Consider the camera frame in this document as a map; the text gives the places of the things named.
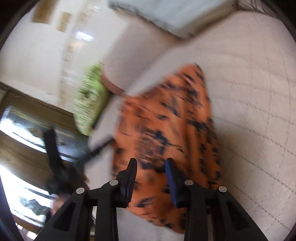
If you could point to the golden wall switch plate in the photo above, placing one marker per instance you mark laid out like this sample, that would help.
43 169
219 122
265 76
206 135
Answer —
63 22

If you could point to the brown wooden glass door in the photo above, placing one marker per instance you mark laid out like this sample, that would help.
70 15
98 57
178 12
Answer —
24 161

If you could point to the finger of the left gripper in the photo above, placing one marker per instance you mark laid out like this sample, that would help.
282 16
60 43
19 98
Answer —
93 153

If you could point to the framed wall panel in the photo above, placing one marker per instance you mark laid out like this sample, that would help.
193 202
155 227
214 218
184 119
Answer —
44 11

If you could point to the person's left hand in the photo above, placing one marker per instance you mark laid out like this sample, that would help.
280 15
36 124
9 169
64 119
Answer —
59 201

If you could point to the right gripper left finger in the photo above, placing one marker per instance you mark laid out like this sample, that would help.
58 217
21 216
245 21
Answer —
73 220

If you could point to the orange black floral garment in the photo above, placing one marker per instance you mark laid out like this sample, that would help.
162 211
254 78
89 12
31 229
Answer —
172 120

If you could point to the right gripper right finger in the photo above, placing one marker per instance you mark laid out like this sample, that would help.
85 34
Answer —
215 210

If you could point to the pink bolster cushion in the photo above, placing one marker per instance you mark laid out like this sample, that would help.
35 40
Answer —
140 44

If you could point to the light grey pillow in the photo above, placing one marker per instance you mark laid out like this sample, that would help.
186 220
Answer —
180 18

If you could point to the green white patterned blanket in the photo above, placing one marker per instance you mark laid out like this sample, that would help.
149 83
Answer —
90 99

